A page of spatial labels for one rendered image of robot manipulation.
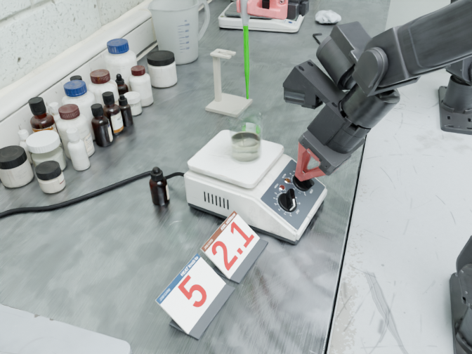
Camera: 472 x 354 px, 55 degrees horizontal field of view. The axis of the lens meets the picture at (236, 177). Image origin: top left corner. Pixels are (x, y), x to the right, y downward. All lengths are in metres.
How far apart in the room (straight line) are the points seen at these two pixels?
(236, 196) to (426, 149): 0.43
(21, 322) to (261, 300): 0.31
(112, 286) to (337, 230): 0.35
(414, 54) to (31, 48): 0.77
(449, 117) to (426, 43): 0.56
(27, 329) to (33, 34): 0.62
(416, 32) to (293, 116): 0.53
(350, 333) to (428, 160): 0.43
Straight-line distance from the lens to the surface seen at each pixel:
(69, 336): 0.62
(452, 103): 1.08
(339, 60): 0.63
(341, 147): 0.64
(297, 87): 0.65
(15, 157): 0.87
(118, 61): 1.07
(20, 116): 0.97
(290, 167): 0.74
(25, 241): 0.78
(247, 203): 0.68
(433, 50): 0.51
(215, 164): 0.70
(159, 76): 1.14
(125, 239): 0.73
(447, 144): 0.99
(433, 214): 0.80
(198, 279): 0.62
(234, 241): 0.67
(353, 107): 0.61
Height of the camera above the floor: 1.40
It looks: 37 degrees down
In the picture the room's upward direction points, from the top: 2 degrees counter-clockwise
